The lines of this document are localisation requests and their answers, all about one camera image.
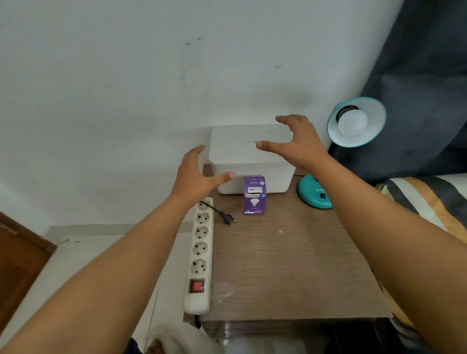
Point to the person's right hand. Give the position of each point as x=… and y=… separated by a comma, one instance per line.
x=306, y=147

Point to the person's left hand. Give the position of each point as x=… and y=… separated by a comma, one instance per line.
x=189, y=180

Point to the person's left thumb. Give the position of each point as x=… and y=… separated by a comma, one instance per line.
x=220, y=179

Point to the person's right thumb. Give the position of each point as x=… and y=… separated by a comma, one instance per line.
x=272, y=146

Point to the person's right forearm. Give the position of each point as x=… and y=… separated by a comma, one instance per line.
x=394, y=248

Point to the person's left forearm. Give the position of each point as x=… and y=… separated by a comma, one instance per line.
x=109, y=277

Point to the white plastic storage box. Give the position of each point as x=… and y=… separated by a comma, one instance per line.
x=281, y=178

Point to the white plastic box lid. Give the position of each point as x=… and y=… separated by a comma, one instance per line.
x=237, y=146

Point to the purple light bulb carton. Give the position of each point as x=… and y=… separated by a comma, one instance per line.
x=254, y=198

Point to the white light bulb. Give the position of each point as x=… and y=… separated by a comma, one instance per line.
x=352, y=122

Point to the white power strip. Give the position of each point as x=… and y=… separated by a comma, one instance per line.
x=200, y=262

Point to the teal desk lamp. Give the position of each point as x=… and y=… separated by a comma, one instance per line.
x=375, y=120

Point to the wooden bedside table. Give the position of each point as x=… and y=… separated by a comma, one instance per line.
x=292, y=262

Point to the dark grey curtain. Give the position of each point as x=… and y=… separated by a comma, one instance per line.
x=419, y=91

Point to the white cloth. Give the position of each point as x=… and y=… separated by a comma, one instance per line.
x=178, y=339

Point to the striped bedding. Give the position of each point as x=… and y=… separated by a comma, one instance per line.
x=430, y=198

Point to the brown wooden door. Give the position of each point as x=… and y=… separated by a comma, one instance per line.
x=18, y=270

